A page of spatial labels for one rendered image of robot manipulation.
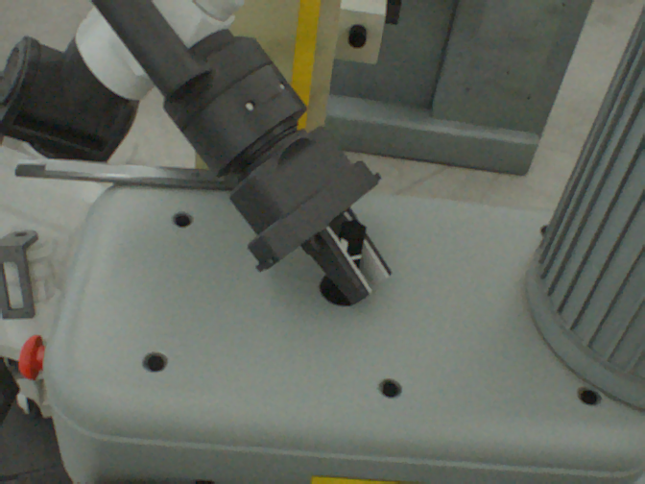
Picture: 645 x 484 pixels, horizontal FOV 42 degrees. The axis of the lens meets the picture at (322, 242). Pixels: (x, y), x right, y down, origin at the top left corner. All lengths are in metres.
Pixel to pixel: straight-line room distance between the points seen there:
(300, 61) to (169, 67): 2.01
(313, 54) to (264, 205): 1.99
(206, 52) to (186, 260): 0.17
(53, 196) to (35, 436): 1.14
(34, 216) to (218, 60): 0.53
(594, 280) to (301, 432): 0.23
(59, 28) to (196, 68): 3.90
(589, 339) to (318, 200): 0.22
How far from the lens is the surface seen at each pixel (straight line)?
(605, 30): 5.14
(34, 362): 0.78
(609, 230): 0.59
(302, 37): 2.55
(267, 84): 0.61
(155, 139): 3.75
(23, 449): 2.14
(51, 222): 1.10
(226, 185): 0.73
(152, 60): 0.60
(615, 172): 0.58
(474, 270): 0.71
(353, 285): 0.63
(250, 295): 0.65
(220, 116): 0.61
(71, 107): 1.07
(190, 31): 0.62
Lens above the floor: 2.39
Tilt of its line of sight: 46 degrees down
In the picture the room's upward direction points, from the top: 9 degrees clockwise
